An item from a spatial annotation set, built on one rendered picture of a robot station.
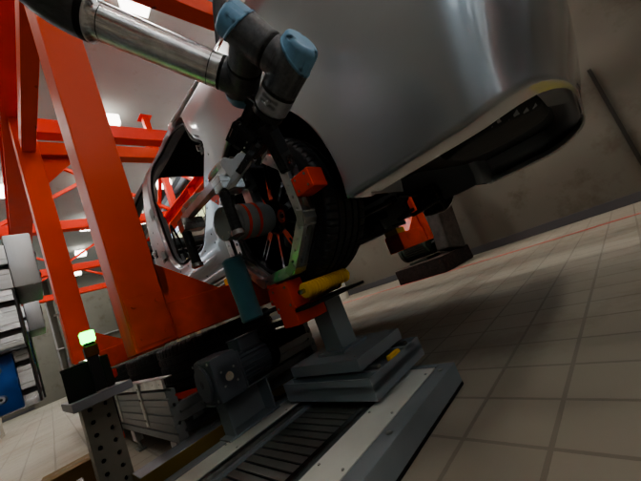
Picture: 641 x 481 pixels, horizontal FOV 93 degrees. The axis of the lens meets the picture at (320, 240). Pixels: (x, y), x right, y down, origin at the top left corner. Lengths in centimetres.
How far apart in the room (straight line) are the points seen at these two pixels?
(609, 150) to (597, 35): 141
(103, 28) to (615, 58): 537
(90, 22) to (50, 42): 119
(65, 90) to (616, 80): 546
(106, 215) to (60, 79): 66
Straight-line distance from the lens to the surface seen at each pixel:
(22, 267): 70
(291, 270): 115
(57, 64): 198
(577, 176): 548
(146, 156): 420
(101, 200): 160
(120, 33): 85
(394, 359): 123
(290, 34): 67
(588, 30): 573
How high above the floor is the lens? 51
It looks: 8 degrees up
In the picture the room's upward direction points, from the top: 22 degrees counter-clockwise
